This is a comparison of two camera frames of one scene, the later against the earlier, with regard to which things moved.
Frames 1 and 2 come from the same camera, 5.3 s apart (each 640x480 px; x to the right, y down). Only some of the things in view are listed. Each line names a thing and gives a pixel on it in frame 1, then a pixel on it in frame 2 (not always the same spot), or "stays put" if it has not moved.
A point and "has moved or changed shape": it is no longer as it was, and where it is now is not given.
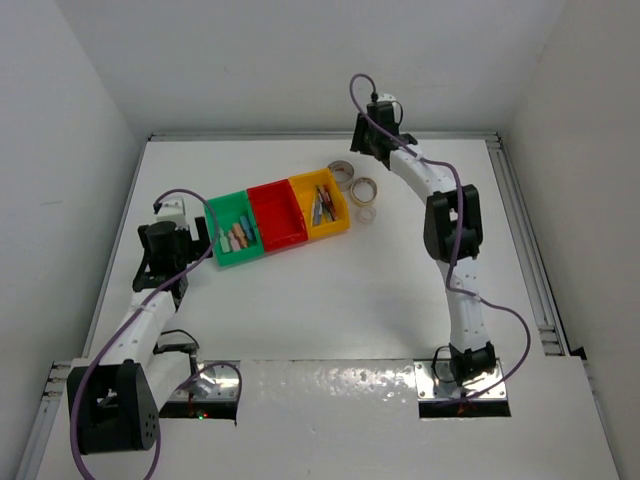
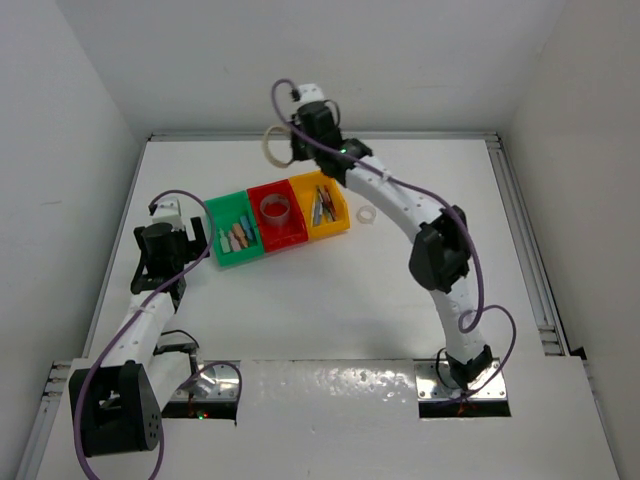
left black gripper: x=196 y=248 stays put
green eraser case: x=224 y=242 stays put
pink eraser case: x=234 y=242 stays put
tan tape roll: x=355 y=200 → x=265 y=145
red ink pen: x=330 y=202 stays put
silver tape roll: x=342 y=172 has moved or changed shape
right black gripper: x=359 y=144 → x=299 y=152
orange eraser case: x=239 y=235 stays put
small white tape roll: x=366 y=215 stays put
